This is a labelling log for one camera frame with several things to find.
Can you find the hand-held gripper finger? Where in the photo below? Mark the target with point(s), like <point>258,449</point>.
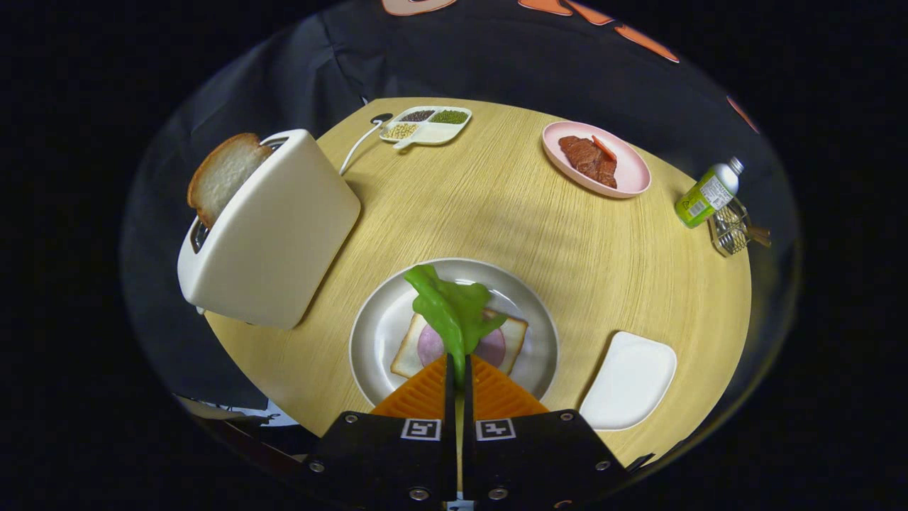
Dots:
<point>467,404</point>
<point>450,404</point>

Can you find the green lettuce leaf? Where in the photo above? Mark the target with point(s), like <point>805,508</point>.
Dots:
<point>454,312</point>

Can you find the thick white bread slice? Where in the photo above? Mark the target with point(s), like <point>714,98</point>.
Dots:
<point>223,170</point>

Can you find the pink ham slice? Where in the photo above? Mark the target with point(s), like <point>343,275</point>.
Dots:
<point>429,348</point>

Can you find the thin flat bread slice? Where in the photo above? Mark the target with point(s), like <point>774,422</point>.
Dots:
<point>408,355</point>

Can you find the round white plate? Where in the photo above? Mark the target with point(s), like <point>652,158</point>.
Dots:
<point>376,326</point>

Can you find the white square plate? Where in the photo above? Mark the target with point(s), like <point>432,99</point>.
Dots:
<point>628,383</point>

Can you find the white toaster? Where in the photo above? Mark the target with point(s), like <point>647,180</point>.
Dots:
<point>277,234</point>

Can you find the white divided dish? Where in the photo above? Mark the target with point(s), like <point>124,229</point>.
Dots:
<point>440,133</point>

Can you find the brown meat slices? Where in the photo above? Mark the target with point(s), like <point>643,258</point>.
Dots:
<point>585,156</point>

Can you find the pile of yellow beans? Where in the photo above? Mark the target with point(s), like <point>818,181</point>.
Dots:
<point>401,130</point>

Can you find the pink plate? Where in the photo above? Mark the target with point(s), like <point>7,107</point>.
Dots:
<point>631,174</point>

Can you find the pile of green beans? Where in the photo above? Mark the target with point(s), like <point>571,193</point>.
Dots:
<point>449,116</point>

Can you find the red sausage slice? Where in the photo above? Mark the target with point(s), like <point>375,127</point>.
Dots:
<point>604,149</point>

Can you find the pile of dark beans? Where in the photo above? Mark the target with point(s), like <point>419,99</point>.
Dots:
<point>417,115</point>

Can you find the green label metal bottle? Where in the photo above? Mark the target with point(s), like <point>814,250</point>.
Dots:
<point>702,199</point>

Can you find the brown wooden utensil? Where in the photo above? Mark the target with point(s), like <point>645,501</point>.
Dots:
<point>759,234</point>

